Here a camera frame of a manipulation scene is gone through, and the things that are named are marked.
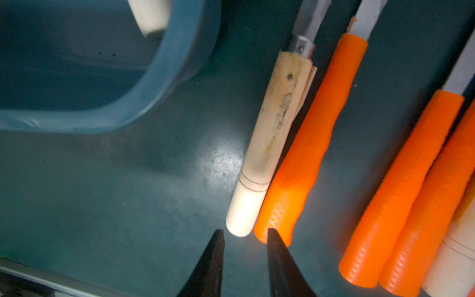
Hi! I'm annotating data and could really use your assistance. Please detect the wooden handle sickle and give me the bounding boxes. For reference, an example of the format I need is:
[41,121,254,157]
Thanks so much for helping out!
[128,0,173,40]
[339,35,475,288]
[423,179,475,297]
[226,0,331,237]

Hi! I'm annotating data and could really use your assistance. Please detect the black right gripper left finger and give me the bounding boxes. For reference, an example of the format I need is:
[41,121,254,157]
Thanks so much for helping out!
[178,230,225,297]

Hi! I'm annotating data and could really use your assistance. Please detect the blue plastic storage box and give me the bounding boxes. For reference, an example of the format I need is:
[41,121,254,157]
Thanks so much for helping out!
[1,1,222,134]

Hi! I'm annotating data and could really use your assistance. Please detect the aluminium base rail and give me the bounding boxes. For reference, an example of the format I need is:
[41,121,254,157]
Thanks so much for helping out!
[1,258,125,297]

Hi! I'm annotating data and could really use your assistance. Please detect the orange handle sickle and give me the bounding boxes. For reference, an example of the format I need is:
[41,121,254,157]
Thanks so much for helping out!
[254,0,387,246]
[379,105,475,297]

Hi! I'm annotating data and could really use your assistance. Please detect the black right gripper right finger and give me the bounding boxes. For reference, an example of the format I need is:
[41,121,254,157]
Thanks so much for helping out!
[267,228,317,297]

